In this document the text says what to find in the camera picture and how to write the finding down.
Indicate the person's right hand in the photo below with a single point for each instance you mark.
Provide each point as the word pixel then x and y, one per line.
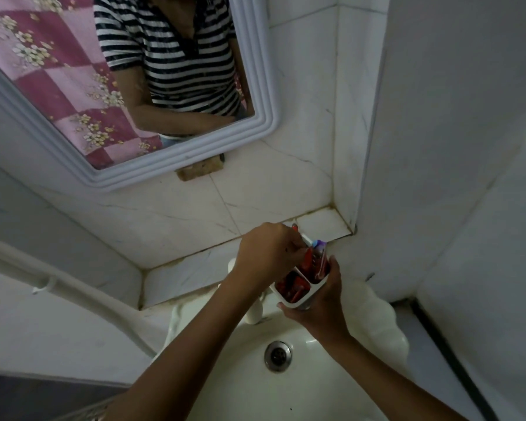
pixel 328 311

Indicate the person's left hand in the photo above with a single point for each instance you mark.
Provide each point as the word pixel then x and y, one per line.
pixel 263 254

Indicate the person's right thumb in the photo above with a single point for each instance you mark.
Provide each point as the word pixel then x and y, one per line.
pixel 335 274

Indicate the person's left fingers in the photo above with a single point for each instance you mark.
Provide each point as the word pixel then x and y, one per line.
pixel 294 249

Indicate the white and red toothbrush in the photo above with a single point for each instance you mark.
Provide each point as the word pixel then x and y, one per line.
pixel 306 238

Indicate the white plastic toothbrush holder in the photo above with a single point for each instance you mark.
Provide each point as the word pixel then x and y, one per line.
pixel 307 290

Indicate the person's left forearm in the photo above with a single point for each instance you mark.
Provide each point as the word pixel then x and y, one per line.
pixel 188 359

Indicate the person's right forearm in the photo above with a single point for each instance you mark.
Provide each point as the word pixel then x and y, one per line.
pixel 385 385

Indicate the red and purple toothpaste tube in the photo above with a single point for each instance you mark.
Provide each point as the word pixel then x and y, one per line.
pixel 319 258

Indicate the white plastic faucet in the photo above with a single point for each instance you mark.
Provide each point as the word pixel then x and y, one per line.
pixel 253 313

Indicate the metal sink drain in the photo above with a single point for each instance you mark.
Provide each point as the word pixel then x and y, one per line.
pixel 278 356

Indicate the white ceramic sink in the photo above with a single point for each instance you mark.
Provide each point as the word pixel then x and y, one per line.
pixel 333 381

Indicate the small wooden block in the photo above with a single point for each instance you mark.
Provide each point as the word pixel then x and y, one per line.
pixel 199 168

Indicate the white pipe clip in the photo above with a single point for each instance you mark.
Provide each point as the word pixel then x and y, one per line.
pixel 46 285

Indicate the white wall pipe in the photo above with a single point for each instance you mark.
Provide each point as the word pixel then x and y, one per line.
pixel 83 293

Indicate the white framed wall mirror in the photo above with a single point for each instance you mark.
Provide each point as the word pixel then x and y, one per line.
pixel 44 127

